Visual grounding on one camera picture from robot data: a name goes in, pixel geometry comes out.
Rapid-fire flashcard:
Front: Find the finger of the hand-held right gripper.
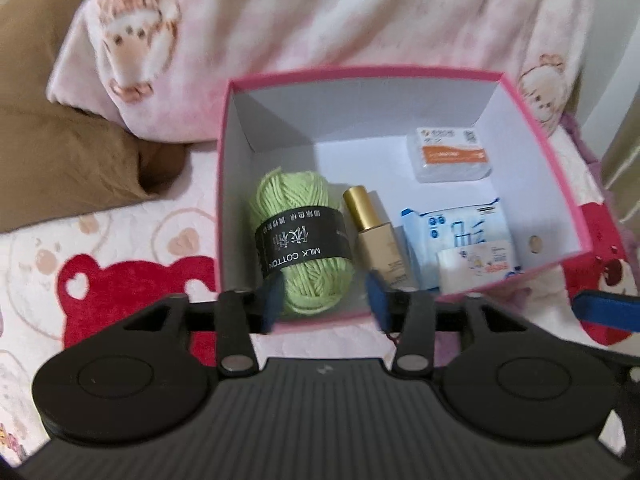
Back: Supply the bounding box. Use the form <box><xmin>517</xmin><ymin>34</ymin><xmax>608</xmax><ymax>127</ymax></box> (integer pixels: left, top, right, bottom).
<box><xmin>570</xmin><ymin>288</ymin><xmax>640</xmax><ymax>334</ymax></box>

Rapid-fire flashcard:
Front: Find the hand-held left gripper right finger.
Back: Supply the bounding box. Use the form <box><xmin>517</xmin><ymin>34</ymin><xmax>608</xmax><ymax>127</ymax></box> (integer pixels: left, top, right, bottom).
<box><xmin>366</xmin><ymin>270</ymin><xmax>526</xmax><ymax>377</ymax></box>

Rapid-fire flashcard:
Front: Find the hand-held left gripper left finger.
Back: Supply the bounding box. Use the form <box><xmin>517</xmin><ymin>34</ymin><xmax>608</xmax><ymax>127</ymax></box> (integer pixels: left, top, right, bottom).
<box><xmin>122</xmin><ymin>275</ymin><xmax>284</xmax><ymax>377</ymax></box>

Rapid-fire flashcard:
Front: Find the gold foundation bottle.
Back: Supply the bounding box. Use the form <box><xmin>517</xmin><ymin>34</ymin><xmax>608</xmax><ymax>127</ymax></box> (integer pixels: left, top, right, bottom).
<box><xmin>342</xmin><ymin>185</ymin><xmax>419</xmax><ymax>292</ymax></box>

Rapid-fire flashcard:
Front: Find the green yarn ball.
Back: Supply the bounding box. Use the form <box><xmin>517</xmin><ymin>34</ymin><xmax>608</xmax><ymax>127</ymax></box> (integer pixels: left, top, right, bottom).
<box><xmin>249</xmin><ymin>169</ymin><xmax>357</xmax><ymax>318</ymax></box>

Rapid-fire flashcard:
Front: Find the small white tissue packet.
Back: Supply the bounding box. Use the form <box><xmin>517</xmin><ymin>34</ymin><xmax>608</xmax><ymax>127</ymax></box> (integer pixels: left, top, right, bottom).
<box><xmin>436</xmin><ymin>239</ymin><xmax>519</xmax><ymax>296</ymax></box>

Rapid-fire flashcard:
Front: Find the blue wet wipes pack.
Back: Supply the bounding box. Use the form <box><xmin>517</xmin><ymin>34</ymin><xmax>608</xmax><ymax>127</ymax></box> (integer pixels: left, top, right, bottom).
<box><xmin>399</xmin><ymin>196</ymin><xmax>524</xmax><ymax>292</ymax></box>

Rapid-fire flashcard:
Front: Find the pink cardboard box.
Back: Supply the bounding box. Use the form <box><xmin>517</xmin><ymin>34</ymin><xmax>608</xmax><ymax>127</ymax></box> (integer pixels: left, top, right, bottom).
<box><xmin>216</xmin><ymin>64</ymin><xmax>595</xmax><ymax>337</ymax></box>

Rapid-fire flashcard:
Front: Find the white packet with orange label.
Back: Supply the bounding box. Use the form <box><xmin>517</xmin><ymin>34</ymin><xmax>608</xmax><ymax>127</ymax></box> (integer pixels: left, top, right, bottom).
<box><xmin>405</xmin><ymin>125</ymin><xmax>493</xmax><ymax>184</ymax></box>

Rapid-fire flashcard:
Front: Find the brown pillow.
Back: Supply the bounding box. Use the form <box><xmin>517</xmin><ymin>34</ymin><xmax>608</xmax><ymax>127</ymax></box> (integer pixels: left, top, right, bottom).
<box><xmin>0</xmin><ymin>0</ymin><xmax>189</xmax><ymax>234</ymax></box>

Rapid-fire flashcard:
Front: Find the pink printed plush blanket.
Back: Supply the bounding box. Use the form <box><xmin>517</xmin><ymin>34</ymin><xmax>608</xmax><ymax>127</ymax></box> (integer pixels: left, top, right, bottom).
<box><xmin>46</xmin><ymin>0</ymin><xmax>640</xmax><ymax>142</ymax></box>

